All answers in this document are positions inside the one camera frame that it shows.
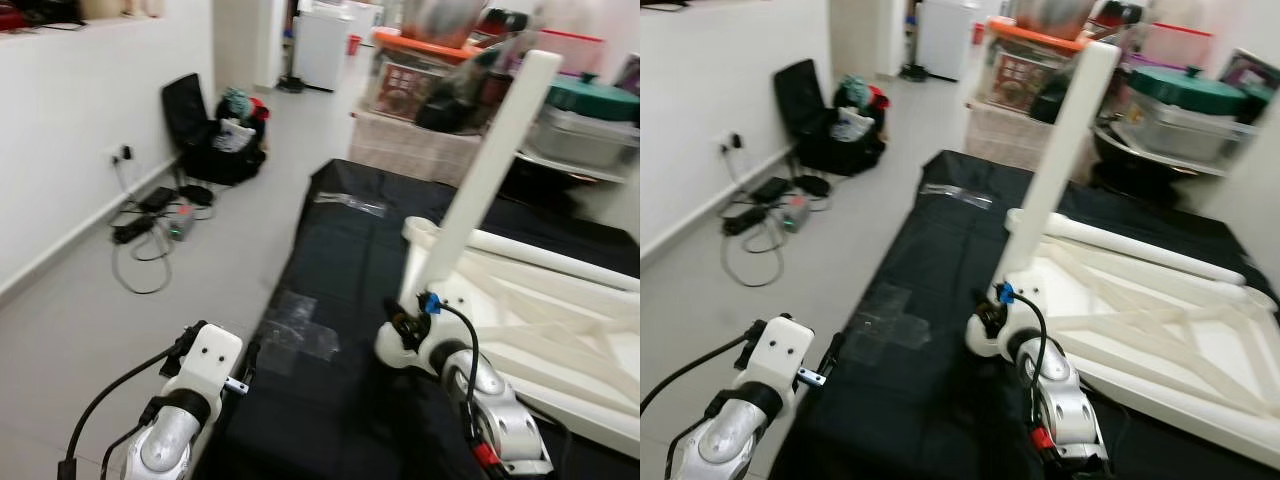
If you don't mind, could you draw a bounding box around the white plastic table leg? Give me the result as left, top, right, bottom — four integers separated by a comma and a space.
430, 225, 641, 293
1005, 208, 1253, 299
398, 50, 564, 321
990, 42, 1123, 291

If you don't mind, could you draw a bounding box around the white plastic children table top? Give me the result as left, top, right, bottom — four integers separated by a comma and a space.
375, 217, 641, 459
963, 208, 1280, 441

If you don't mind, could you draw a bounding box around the clear tape cross patch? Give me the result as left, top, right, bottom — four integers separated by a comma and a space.
255, 290, 341, 376
845, 283, 931, 366

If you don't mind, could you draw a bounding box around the black tablecloth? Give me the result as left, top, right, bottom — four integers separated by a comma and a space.
770, 150, 1280, 480
190, 158, 641, 480

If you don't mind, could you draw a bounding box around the clear tape strip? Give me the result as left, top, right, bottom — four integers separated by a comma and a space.
315, 192, 386, 216
922, 184, 991, 209

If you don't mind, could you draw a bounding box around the beige cloth covered stand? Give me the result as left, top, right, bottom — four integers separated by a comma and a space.
348, 112, 486, 186
965, 100, 1061, 181

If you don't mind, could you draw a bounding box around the clear plastic bag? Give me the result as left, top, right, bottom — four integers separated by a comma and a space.
213, 118, 256, 153
830, 108, 873, 143

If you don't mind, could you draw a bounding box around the black plastic bag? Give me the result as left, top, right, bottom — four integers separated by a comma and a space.
415, 50, 521, 133
1030, 45, 1091, 126

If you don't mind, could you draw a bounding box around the orange lidded storage box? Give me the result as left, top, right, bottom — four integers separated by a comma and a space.
372, 30, 471, 123
990, 18, 1086, 113

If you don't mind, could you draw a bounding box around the clear plastic storage box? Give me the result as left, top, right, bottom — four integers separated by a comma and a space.
525, 108, 641, 169
1115, 100, 1261, 166

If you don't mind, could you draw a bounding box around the green pot lid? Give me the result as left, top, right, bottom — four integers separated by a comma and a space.
1128, 65, 1251, 114
545, 72, 641, 123

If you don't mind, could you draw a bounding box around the steel pot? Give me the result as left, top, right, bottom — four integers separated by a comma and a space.
1015, 0, 1096, 41
405, 0, 486, 49

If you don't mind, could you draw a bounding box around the pink box red lid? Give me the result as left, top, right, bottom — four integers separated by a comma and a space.
1140, 22, 1216, 71
540, 28, 606, 76

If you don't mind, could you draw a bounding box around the white bottle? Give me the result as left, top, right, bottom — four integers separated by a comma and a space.
80, 0, 161, 19

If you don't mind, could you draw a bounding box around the grey printed box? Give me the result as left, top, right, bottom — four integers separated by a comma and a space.
1220, 48, 1280, 111

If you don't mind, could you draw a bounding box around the black kitchen appliance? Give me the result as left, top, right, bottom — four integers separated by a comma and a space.
0, 0, 86, 29

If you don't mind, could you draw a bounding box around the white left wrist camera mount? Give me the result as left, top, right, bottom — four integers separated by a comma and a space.
738, 315, 816, 401
162, 325, 244, 406

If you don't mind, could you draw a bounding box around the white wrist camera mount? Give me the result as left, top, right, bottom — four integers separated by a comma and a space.
162, 325, 244, 406
738, 315, 816, 401
990, 280, 1049, 346
405, 290, 473, 373

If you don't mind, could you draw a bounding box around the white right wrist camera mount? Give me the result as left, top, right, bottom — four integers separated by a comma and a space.
990, 280, 1049, 346
405, 290, 473, 373

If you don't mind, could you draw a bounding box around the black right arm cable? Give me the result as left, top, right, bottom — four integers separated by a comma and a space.
1003, 288, 1131, 471
425, 298, 576, 471

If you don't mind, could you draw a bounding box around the black floor cable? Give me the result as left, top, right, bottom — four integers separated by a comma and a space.
108, 160, 201, 296
720, 150, 813, 289

